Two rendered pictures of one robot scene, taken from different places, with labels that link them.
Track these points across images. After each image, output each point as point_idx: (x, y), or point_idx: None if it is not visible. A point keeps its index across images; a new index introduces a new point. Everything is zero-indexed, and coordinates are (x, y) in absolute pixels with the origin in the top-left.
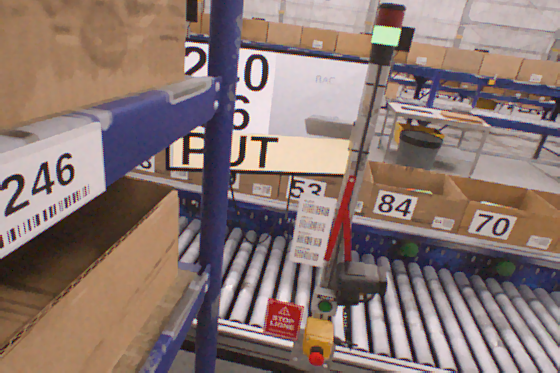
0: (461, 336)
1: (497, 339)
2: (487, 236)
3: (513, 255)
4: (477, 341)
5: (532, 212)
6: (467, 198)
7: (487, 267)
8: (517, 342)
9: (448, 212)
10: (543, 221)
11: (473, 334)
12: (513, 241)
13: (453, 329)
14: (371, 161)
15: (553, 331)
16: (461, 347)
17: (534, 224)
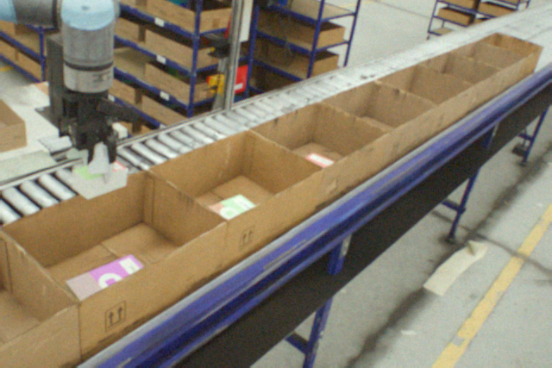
0: (169, 151)
1: (147, 163)
2: (214, 182)
3: None
4: (158, 154)
5: (186, 152)
6: (252, 132)
7: None
8: (134, 169)
9: None
10: (171, 167)
11: (163, 157)
12: (188, 194)
13: (177, 152)
14: (386, 134)
15: None
16: (164, 145)
17: (178, 171)
